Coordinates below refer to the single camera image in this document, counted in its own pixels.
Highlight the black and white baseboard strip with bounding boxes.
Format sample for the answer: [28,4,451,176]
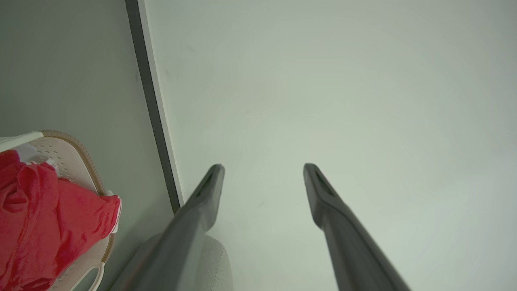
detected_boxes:
[125,0,185,214]

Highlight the red clothing item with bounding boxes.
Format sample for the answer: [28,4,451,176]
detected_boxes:
[0,150,122,291]

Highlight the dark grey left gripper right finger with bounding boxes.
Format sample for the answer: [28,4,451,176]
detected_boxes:
[303,163,411,291]

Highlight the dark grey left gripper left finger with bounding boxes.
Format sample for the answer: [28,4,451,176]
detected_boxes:
[125,164,225,291]

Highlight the white laundry basket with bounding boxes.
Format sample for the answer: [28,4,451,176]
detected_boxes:
[0,130,122,291]

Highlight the grey fabric sofa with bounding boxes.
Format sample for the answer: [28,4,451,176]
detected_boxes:
[109,233,234,291]

